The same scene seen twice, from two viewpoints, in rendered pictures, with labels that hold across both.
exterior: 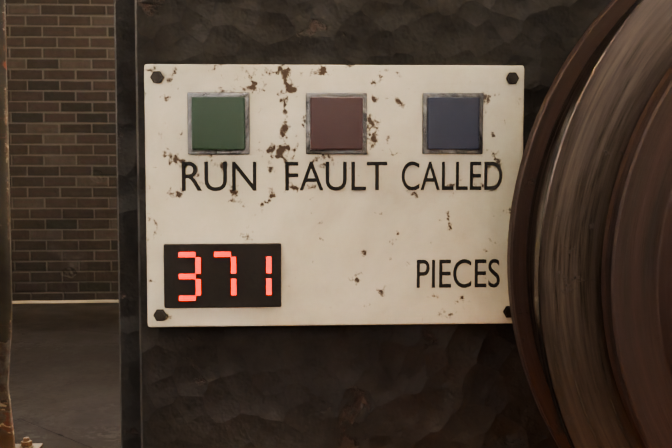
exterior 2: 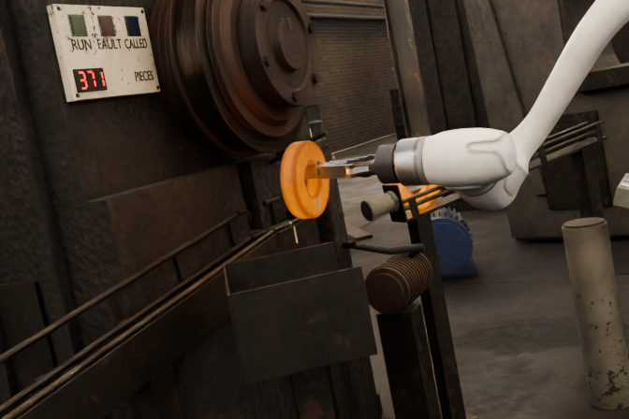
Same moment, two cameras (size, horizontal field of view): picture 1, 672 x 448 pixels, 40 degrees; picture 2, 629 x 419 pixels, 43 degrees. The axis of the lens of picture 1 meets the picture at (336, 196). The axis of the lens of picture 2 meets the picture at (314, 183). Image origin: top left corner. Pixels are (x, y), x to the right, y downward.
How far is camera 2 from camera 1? 1.30 m
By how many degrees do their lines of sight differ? 59
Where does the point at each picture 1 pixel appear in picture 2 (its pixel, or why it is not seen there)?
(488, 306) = (153, 86)
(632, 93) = (203, 6)
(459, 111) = (134, 21)
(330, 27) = not seen: outside the picture
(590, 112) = (197, 10)
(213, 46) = not seen: outside the picture
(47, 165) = not seen: outside the picture
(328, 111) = (105, 21)
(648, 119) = (212, 10)
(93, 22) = not seen: outside the picture
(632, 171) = (212, 23)
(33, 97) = not seen: outside the picture
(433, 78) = (124, 11)
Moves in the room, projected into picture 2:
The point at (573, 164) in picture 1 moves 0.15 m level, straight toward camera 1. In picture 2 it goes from (198, 23) to (245, 7)
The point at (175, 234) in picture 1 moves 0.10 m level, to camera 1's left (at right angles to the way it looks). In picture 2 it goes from (74, 65) to (32, 68)
